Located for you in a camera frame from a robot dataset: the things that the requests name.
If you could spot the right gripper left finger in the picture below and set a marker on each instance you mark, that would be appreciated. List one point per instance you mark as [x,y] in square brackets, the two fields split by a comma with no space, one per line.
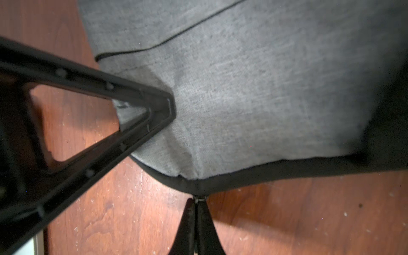
[184,241]

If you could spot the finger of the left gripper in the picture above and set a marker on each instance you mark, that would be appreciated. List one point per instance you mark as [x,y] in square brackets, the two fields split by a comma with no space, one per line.
[36,188]

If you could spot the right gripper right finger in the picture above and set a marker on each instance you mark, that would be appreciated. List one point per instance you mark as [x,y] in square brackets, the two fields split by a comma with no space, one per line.
[206,237]

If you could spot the silver laptop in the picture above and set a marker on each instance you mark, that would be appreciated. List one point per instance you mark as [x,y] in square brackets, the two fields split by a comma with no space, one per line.
[35,246]

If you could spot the grey laptop bag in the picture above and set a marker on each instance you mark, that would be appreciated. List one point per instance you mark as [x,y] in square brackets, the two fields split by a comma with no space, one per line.
[264,90]

